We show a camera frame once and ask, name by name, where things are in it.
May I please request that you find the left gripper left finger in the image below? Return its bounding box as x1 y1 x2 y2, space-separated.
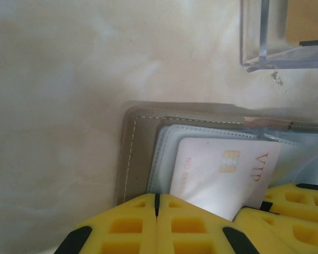
52 193 158 254

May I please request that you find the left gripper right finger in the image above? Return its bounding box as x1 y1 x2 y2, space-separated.
156 193 261 254

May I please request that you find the white VIP card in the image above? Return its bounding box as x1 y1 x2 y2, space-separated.
169 137 282 222

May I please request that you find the clear acrylic card stand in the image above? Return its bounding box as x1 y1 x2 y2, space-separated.
239 0 318 74

